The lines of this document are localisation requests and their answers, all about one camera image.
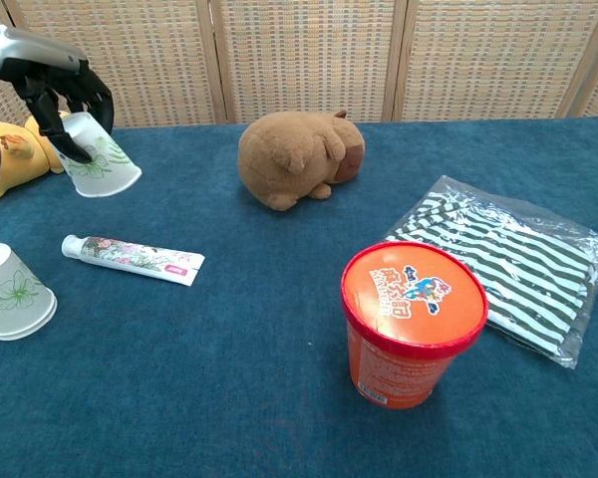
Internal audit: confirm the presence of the brown capybara plush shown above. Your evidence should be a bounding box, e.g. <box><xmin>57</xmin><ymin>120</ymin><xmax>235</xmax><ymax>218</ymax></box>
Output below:
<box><xmin>237</xmin><ymin>109</ymin><xmax>367</xmax><ymax>212</ymax></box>

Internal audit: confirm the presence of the striped shirt in plastic bag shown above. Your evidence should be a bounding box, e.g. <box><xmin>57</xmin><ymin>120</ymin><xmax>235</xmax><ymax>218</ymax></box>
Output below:
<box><xmin>381</xmin><ymin>174</ymin><xmax>598</xmax><ymax>370</ymax></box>

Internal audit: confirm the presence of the floral toothpaste tube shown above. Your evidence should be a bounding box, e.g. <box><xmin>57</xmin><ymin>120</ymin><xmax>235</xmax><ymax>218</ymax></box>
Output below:
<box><xmin>61</xmin><ymin>233</ymin><xmax>205</xmax><ymax>287</ymax></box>

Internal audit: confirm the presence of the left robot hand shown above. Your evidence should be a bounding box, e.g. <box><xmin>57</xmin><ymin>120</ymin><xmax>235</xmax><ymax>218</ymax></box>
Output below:
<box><xmin>0</xmin><ymin>23</ymin><xmax>115</xmax><ymax>164</ymax></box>

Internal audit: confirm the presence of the yellow plush toy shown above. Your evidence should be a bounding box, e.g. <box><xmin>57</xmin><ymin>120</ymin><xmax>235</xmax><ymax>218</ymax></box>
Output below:
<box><xmin>0</xmin><ymin>110</ymin><xmax>72</xmax><ymax>208</ymax></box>

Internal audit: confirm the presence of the blue felt table cover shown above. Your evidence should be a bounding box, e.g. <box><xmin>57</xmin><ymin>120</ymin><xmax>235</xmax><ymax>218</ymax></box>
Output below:
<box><xmin>0</xmin><ymin>115</ymin><xmax>598</xmax><ymax>478</ymax></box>

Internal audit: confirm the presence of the woven bamboo folding screen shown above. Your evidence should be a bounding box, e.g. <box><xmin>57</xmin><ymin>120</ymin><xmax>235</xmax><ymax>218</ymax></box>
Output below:
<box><xmin>0</xmin><ymin>0</ymin><xmax>598</xmax><ymax>129</ymax></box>

